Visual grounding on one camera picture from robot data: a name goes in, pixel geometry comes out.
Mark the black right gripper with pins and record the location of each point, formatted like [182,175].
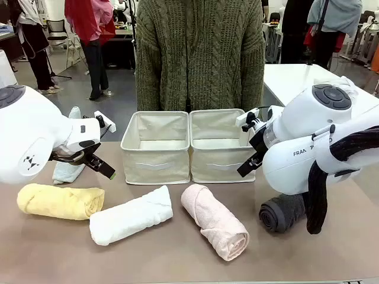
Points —
[260,145]

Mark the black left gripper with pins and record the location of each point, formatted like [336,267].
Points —
[74,156]

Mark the cream fabric storage bin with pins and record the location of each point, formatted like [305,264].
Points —
[154,173]
[219,173]

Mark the teal towel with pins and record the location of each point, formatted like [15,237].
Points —
[65,174]

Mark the white towel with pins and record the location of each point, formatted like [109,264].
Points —
[127,219]

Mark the dark grey towel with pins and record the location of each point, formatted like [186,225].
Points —
[281,213]

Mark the yellow towel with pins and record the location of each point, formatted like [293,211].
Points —
[53,201]

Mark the pink towel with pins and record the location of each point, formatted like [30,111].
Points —
[213,219]

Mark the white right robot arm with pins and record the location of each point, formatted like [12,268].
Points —
[290,165]

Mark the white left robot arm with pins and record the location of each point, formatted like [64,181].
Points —
[35,133]

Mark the white table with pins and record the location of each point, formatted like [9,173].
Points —
[296,80]

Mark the person in green sweater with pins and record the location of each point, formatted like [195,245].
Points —
[207,59]

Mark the bystander in black clothes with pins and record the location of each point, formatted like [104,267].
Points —
[38,59]

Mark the white crumpled cloth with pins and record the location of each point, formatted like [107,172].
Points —
[350,87]

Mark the bystander in black outfit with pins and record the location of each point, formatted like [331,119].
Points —
[296,35]

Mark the bystander in red top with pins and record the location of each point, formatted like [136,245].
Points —
[86,23]

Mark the black mesh office chair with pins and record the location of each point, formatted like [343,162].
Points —
[56,29]

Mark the bystander with grey-blue shawl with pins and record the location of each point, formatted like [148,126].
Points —
[334,17]

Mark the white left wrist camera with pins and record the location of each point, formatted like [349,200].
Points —
[106,122]

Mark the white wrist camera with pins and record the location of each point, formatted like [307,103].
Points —
[106,122]
[245,116]

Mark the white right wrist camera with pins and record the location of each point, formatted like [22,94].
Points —
[245,116]

